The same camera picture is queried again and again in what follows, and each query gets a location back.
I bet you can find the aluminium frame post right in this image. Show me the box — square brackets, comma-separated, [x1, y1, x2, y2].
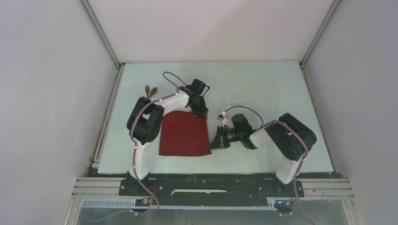
[300, 0, 342, 69]

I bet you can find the aluminium frame post left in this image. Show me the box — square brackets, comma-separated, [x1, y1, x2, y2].
[79, 0, 121, 69]

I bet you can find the brown wooden spoon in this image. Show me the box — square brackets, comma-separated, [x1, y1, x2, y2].
[148, 87, 158, 98]

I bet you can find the white cable duct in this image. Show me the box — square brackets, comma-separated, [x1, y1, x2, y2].
[80, 198, 276, 210]

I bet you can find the aluminium extrusion rail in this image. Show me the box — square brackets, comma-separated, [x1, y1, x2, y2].
[72, 177, 123, 198]

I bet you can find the brown wooden fork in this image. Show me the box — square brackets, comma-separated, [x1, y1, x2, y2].
[145, 85, 151, 98]

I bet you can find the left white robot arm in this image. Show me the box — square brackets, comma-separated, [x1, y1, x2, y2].
[126, 85, 209, 195]

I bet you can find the red cloth napkin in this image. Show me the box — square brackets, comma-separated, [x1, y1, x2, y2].
[159, 111, 211, 157]

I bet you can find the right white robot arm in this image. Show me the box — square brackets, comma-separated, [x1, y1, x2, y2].
[207, 112, 317, 196]

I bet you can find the aluminium frame post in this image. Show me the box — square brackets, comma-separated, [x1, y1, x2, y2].
[300, 0, 342, 69]
[79, 0, 121, 69]

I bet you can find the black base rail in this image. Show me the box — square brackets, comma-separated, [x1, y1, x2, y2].
[119, 173, 304, 206]

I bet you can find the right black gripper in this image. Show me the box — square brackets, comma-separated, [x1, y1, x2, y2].
[207, 126, 242, 151]

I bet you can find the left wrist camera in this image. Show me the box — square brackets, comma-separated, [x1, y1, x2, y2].
[188, 78, 210, 96]

